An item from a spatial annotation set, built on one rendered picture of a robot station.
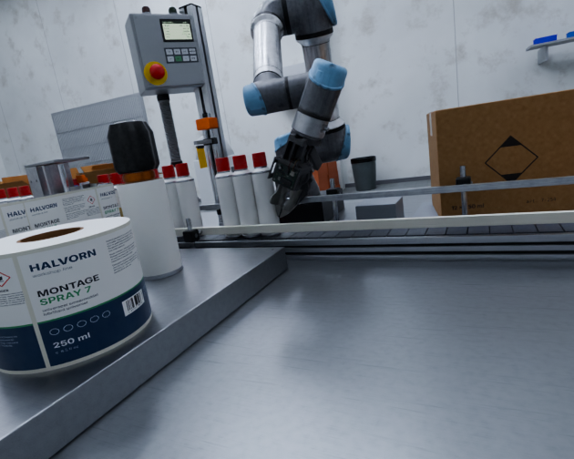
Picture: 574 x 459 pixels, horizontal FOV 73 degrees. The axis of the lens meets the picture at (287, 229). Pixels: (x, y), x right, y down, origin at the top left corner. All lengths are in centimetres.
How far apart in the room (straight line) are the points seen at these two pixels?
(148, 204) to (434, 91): 754
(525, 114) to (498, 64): 714
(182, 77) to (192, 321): 75
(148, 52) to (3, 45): 1296
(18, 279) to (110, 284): 10
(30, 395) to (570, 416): 52
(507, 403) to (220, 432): 28
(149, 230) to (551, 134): 88
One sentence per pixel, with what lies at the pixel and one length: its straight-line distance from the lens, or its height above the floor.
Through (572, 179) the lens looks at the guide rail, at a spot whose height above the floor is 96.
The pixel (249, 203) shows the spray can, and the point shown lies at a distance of 97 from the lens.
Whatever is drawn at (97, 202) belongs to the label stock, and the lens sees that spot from 99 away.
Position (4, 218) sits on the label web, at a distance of 88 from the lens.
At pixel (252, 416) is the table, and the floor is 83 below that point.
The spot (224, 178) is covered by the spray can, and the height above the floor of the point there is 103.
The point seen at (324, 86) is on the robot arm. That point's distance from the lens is 84.
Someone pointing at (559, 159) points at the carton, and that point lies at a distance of 107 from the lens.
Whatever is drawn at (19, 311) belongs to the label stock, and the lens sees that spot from 54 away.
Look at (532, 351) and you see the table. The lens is 54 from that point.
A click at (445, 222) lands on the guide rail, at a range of 81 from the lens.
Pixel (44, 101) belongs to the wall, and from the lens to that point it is 1299.
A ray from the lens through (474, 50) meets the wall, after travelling 817.
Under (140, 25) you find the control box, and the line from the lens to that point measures 119.
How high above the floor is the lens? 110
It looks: 12 degrees down
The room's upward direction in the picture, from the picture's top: 9 degrees counter-clockwise
